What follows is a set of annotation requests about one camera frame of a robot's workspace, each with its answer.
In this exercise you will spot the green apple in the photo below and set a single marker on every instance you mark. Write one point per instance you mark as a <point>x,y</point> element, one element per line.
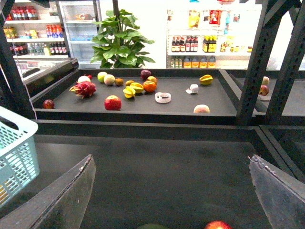
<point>101,76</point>

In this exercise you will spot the small red plum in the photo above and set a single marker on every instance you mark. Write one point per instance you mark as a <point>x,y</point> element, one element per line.
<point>48,104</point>

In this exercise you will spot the white tape roll far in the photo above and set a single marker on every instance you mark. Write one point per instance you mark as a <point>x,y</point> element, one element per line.
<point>193,89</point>

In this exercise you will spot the brown yellow small fruit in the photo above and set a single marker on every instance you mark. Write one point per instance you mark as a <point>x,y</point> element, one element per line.
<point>129,82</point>

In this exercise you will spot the pink dragon fruit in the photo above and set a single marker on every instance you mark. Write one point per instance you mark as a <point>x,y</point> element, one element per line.
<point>83,89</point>

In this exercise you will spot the pale round melon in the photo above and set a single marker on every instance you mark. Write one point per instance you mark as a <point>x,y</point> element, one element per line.
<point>109,79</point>

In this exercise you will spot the right condiment shelf unit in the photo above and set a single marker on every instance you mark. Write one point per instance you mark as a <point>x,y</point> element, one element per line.
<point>211,33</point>

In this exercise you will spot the glass door refrigerator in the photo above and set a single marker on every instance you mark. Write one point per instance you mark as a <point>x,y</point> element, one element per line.
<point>78,18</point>

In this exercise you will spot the white tape roll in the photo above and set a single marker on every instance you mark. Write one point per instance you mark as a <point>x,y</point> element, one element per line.
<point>162,98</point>
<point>193,89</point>

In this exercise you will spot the red apple neighbouring tray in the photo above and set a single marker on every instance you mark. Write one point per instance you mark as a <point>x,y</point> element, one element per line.
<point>264,90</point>

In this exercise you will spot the white round fruit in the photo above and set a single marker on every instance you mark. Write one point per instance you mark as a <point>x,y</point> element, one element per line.
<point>84,78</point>

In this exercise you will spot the red apple on lower shelf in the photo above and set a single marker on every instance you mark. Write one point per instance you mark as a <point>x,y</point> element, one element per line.
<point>217,224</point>

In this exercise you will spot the black metal shelf post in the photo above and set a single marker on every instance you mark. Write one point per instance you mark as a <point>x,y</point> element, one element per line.
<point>18,97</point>

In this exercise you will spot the black upper fruit tray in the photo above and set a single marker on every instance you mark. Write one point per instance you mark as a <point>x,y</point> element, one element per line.
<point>174,81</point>

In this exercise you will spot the red apple on upper tray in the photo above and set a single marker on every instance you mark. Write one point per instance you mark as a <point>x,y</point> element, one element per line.
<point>112,102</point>

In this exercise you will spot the black right shelf post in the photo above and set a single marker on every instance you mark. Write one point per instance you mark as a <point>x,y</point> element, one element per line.
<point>271,15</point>

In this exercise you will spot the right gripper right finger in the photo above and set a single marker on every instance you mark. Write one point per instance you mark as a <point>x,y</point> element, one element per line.
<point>281,196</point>

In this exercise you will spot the yellow starfruit behind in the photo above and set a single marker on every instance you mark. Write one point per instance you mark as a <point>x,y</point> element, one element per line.
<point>137,87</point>

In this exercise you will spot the white tape roll near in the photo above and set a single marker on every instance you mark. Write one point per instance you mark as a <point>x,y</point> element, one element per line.
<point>162,98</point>

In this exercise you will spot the yellow starfruit front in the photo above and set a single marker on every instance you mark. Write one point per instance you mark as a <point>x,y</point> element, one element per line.
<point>129,92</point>

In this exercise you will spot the green potted plant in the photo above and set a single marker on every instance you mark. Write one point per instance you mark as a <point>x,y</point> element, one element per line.
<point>118,43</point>

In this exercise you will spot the yellow starfruit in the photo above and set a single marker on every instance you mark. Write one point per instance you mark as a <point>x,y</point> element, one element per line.
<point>129,92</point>
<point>206,79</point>
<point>137,87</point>

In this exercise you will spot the red yellow peach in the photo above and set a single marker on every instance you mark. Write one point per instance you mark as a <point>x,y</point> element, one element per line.
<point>152,79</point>

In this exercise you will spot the orange persimmon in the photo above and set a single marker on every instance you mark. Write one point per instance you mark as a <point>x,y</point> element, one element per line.
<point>149,86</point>

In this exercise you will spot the yellow starfruit far right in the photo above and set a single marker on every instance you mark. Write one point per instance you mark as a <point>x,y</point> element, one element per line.
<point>206,79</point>

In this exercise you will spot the pale peach at tray edge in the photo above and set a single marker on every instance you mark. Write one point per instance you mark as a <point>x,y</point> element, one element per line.
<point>202,109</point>

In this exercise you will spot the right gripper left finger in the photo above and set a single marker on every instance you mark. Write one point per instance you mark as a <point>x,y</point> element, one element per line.
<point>61,205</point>

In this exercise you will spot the green avocado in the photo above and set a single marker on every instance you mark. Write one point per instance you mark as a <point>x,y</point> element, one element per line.
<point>152,226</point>

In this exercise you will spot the light blue plastic basket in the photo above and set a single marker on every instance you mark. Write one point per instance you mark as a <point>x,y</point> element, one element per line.
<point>18,158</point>

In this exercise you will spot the black far right post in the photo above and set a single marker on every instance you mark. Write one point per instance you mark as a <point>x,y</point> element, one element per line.
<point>289,69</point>

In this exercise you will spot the pale fruit neighbouring tray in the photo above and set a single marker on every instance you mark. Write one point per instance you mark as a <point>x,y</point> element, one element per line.
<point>265,80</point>

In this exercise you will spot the left drinks shelf unit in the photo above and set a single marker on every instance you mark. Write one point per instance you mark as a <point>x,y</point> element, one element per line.
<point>35,31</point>

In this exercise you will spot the brown kiwi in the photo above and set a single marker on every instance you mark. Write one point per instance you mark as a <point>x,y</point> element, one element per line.
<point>119,82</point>

